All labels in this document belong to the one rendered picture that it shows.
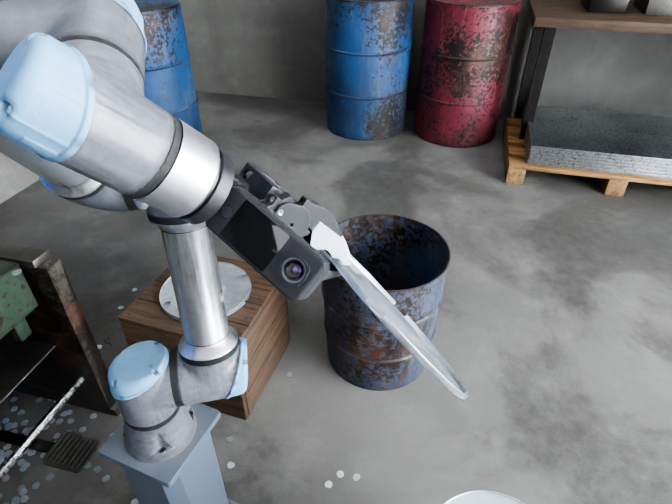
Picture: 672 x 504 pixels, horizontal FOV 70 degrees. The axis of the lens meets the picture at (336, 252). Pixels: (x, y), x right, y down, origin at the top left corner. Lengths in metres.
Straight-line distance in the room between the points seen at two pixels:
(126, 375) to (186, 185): 0.65
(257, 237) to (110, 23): 0.20
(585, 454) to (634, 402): 0.31
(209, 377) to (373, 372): 0.81
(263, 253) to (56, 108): 0.19
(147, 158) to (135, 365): 0.68
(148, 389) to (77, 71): 0.72
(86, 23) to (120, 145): 0.11
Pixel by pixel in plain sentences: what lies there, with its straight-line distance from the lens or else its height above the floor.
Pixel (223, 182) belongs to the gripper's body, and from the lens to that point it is 0.42.
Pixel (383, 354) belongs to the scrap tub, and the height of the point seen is 0.20.
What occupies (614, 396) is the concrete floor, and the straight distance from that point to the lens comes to 2.00.
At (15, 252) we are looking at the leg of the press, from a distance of 1.52.
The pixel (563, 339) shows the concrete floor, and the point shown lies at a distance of 2.12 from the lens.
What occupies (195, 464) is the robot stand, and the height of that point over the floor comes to 0.38.
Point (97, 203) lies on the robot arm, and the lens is 0.83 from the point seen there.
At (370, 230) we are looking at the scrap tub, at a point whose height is 0.41.
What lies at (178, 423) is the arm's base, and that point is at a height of 0.51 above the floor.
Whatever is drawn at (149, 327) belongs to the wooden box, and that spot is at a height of 0.34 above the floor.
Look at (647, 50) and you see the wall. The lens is 4.10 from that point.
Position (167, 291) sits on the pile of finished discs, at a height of 0.36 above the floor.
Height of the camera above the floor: 1.40
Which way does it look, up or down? 36 degrees down
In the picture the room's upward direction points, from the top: straight up
